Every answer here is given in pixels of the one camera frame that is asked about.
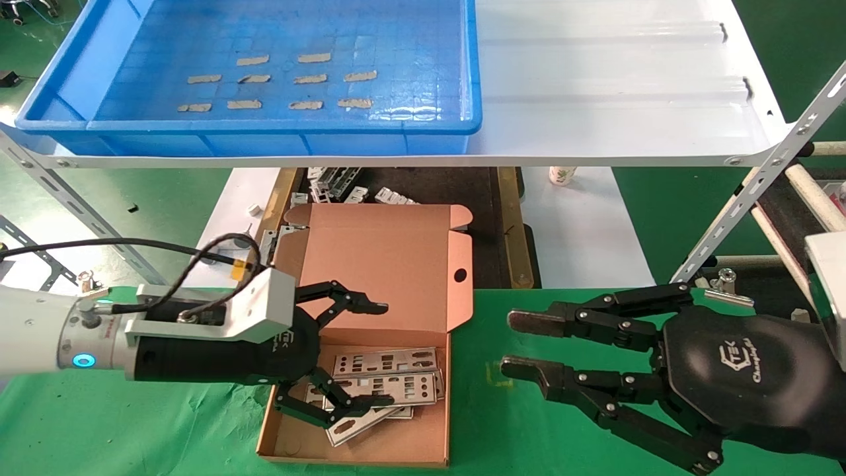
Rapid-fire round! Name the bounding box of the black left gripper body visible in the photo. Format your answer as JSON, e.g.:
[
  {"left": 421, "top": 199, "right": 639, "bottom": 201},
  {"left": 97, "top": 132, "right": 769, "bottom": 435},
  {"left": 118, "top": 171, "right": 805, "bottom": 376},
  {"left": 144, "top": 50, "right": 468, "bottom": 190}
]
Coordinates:
[{"left": 132, "top": 301, "right": 323, "bottom": 387}]

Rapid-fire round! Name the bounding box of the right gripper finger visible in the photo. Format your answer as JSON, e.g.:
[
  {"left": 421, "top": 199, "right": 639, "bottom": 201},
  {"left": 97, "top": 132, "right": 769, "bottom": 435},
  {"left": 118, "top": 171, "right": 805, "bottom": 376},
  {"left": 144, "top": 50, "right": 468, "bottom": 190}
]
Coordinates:
[
  {"left": 500, "top": 355, "right": 724, "bottom": 476},
  {"left": 507, "top": 282, "right": 695, "bottom": 349}
]

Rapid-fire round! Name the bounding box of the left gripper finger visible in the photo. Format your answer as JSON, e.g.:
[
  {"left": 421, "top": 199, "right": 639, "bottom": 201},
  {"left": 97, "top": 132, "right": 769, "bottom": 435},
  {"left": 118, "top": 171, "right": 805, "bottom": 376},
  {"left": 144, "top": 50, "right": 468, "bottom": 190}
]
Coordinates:
[
  {"left": 273, "top": 366, "right": 396, "bottom": 428},
  {"left": 294, "top": 280, "right": 389, "bottom": 333}
]

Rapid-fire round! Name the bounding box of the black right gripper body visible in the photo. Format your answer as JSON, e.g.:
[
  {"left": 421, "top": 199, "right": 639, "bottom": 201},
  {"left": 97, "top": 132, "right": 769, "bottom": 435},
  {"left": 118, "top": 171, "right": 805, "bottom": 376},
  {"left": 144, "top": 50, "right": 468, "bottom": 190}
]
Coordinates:
[{"left": 660, "top": 305, "right": 846, "bottom": 463}]

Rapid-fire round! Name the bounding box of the silver IO shield plate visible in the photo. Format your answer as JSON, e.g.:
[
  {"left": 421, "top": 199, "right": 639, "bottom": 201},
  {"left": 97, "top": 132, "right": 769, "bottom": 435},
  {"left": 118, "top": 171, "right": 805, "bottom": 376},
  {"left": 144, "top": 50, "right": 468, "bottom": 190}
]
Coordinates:
[
  {"left": 323, "top": 372, "right": 439, "bottom": 411},
  {"left": 326, "top": 370, "right": 445, "bottom": 448},
  {"left": 332, "top": 348, "right": 438, "bottom": 379},
  {"left": 304, "top": 382, "right": 415, "bottom": 420}
]

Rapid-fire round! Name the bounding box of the brown cardboard box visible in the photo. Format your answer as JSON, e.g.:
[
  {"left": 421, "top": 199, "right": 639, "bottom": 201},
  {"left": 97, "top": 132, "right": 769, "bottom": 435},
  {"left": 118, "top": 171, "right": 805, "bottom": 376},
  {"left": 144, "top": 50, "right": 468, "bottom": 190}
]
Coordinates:
[{"left": 256, "top": 203, "right": 475, "bottom": 468}]

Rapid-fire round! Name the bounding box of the blue plastic tray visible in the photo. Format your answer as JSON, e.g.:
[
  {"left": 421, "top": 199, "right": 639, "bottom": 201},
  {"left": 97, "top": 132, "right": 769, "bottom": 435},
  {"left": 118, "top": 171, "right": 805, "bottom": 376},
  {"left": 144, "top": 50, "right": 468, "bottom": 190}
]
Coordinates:
[{"left": 15, "top": 0, "right": 482, "bottom": 157}]

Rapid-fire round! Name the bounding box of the silver binder clip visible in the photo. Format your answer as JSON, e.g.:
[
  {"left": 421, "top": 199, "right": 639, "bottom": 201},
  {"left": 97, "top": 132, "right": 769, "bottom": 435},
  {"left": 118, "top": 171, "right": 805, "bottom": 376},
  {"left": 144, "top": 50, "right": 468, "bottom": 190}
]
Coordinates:
[
  {"left": 704, "top": 268, "right": 755, "bottom": 309},
  {"left": 75, "top": 270, "right": 110, "bottom": 299}
]

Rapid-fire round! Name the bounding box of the white table board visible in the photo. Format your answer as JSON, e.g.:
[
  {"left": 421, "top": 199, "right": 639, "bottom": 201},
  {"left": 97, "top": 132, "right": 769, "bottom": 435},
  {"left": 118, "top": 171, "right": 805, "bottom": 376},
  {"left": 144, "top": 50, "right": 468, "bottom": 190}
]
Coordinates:
[{"left": 178, "top": 167, "right": 655, "bottom": 290}]

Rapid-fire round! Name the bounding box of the white pipe fitting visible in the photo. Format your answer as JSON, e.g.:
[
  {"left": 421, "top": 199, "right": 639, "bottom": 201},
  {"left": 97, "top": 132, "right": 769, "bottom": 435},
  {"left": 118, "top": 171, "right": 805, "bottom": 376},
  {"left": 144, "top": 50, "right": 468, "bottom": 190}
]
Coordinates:
[{"left": 198, "top": 223, "right": 254, "bottom": 266}]

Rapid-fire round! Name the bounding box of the pile of metal brackets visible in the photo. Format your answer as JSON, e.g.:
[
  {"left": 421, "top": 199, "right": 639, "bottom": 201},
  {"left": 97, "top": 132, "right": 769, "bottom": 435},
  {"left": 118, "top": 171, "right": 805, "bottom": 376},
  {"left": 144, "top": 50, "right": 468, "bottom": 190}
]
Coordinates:
[{"left": 306, "top": 167, "right": 363, "bottom": 203}]

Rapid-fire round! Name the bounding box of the black bin with brass rails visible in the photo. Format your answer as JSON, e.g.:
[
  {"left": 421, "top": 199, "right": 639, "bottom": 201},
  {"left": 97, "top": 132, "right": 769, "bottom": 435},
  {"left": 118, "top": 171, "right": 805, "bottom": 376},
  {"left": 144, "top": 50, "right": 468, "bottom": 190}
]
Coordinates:
[{"left": 253, "top": 167, "right": 543, "bottom": 290}]

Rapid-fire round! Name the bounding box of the perforated steel shelf strut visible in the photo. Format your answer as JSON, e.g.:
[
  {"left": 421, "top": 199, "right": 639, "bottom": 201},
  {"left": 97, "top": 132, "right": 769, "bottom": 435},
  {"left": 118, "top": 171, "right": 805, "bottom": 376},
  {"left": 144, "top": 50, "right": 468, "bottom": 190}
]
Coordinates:
[
  {"left": 669, "top": 61, "right": 846, "bottom": 286},
  {"left": 0, "top": 215, "right": 78, "bottom": 292},
  {"left": 0, "top": 129, "right": 174, "bottom": 288}
]

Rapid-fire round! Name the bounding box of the white metal shelf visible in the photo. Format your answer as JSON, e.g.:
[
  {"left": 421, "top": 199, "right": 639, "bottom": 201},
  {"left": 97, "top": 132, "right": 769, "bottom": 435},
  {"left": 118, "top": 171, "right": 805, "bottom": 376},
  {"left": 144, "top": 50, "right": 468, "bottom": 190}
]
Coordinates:
[{"left": 0, "top": 0, "right": 790, "bottom": 169}]

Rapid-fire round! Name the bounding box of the wheeled chair base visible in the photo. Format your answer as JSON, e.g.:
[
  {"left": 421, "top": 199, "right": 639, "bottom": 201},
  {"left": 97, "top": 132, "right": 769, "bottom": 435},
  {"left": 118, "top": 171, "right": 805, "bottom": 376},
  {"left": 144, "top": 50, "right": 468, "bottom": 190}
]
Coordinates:
[{"left": 0, "top": 0, "right": 61, "bottom": 26}]

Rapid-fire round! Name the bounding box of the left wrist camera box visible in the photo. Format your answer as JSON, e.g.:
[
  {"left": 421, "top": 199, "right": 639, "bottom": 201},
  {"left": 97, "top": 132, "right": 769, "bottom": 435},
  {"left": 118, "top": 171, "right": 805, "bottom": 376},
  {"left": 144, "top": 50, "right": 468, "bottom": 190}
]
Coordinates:
[{"left": 124, "top": 268, "right": 296, "bottom": 344}]

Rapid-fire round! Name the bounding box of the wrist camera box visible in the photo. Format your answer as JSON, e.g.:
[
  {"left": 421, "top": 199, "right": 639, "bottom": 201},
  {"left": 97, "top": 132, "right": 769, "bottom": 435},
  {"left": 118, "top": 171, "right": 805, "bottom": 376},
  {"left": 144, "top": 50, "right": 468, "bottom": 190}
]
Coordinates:
[
  {"left": 124, "top": 268, "right": 296, "bottom": 344},
  {"left": 805, "top": 231, "right": 846, "bottom": 371}
]

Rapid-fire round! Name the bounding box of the long metal bracket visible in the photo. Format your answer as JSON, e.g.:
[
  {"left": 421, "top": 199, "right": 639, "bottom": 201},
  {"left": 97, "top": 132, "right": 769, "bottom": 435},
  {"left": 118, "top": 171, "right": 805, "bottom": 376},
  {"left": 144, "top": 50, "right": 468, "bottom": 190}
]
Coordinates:
[{"left": 256, "top": 225, "right": 298, "bottom": 264}]

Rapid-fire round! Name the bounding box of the ribbed metal bracket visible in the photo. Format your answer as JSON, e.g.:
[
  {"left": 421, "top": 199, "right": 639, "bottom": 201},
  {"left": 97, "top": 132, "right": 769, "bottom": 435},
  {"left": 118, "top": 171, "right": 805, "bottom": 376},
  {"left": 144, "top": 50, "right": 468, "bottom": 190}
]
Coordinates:
[{"left": 374, "top": 187, "right": 418, "bottom": 206}]

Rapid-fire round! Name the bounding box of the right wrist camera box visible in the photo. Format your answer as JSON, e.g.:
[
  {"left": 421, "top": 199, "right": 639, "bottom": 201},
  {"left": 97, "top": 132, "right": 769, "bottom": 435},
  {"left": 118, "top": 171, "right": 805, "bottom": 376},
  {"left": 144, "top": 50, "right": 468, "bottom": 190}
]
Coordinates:
[{"left": 805, "top": 231, "right": 846, "bottom": 371}]

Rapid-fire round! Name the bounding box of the black left camera cable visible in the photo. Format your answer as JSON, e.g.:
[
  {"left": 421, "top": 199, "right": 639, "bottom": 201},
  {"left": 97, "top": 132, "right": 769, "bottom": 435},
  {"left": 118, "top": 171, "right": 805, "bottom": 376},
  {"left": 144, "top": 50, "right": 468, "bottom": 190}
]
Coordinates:
[{"left": 0, "top": 233, "right": 272, "bottom": 323}]

